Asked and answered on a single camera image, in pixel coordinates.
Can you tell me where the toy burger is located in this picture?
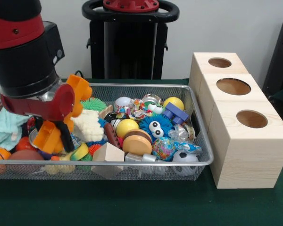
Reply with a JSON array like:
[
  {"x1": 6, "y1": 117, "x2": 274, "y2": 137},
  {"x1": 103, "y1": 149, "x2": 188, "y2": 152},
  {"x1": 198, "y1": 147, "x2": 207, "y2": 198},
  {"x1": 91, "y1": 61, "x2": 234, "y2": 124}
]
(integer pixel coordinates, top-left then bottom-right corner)
[{"x1": 122, "y1": 129, "x2": 153, "y2": 156}]

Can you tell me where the blue white plastic packet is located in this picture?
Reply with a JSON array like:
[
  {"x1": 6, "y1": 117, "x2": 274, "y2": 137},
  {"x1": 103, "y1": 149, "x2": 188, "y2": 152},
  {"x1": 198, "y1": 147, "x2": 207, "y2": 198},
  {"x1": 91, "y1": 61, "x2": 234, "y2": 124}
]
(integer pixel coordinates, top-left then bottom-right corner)
[{"x1": 174, "y1": 141, "x2": 202, "y2": 155}]

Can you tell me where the wooden box with three holes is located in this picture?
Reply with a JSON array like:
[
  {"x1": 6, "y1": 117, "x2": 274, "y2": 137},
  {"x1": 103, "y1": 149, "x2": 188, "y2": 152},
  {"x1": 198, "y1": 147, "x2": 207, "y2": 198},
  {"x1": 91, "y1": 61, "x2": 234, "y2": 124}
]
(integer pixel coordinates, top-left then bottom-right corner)
[{"x1": 188, "y1": 52, "x2": 283, "y2": 189}]

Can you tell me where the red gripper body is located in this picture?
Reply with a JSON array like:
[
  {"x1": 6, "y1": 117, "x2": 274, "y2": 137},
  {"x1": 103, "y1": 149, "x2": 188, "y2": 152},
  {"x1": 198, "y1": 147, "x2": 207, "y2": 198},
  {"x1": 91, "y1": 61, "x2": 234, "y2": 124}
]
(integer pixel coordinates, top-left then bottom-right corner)
[{"x1": 0, "y1": 83, "x2": 75, "y2": 122}]

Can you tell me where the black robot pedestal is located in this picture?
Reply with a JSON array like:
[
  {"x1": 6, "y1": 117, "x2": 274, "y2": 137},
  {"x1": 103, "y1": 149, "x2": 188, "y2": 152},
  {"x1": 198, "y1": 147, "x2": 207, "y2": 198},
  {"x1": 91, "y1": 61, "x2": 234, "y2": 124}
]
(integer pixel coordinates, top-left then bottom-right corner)
[{"x1": 82, "y1": 0, "x2": 180, "y2": 80}]

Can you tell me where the mint green knitted cloth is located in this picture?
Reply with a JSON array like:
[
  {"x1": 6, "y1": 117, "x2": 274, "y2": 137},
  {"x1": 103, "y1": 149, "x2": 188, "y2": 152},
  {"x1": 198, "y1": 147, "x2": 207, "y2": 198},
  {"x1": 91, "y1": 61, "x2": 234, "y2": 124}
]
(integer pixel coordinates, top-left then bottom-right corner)
[{"x1": 0, "y1": 109, "x2": 31, "y2": 151}]

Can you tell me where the clear mesh bin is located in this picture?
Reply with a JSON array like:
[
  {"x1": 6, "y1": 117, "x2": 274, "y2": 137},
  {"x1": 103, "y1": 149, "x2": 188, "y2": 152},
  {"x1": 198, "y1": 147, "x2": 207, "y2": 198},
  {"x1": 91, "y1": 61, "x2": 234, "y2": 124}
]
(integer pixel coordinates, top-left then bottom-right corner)
[{"x1": 0, "y1": 82, "x2": 215, "y2": 181}]

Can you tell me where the colourful knotted rope toy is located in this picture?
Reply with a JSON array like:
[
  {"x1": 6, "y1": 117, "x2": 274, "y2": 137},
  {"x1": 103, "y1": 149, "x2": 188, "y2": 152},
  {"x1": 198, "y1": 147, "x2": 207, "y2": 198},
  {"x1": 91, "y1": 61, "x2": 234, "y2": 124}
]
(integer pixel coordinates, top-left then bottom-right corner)
[{"x1": 115, "y1": 98, "x2": 154, "y2": 118}]

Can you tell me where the plain wooden block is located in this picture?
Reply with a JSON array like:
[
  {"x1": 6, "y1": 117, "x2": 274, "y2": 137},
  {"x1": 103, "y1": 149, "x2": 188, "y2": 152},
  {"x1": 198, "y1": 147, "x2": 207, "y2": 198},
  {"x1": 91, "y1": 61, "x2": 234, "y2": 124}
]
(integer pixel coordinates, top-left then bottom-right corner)
[{"x1": 91, "y1": 142, "x2": 125, "y2": 179}]

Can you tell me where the purple toy block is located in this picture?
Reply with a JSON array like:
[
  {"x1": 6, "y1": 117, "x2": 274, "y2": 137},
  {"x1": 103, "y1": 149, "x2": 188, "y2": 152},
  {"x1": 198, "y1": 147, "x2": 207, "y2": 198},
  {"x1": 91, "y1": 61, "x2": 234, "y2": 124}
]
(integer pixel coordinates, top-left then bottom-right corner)
[{"x1": 162, "y1": 101, "x2": 189, "y2": 125}]

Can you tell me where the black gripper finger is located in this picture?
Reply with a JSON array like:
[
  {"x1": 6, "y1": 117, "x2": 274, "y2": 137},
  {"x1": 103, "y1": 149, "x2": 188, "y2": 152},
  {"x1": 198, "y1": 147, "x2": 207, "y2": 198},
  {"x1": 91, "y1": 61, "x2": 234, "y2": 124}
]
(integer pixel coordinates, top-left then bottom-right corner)
[
  {"x1": 54, "y1": 120, "x2": 75, "y2": 153},
  {"x1": 34, "y1": 116, "x2": 45, "y2": 133}
]

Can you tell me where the cream knitted cloth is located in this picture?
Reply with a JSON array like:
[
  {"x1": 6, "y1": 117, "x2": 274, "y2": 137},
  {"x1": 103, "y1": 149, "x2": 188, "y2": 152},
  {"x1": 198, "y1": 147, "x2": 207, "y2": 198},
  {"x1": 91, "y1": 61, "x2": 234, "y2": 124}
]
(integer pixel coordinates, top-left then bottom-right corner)
[{"x1": 70, "y1": 109, "x2": 106, "y2": 143}]

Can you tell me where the yellow ball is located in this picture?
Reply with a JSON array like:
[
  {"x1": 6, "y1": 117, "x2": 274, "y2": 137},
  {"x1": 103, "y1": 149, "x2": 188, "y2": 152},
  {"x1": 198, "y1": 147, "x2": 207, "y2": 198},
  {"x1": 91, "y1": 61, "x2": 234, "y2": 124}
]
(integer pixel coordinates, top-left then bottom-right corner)
[
  {"x1": 115, "y1": 119, "x2": 140, "y2": 138},
  {"x1": 163, "y1": 96, "x2": 184, "y2": 110}
]

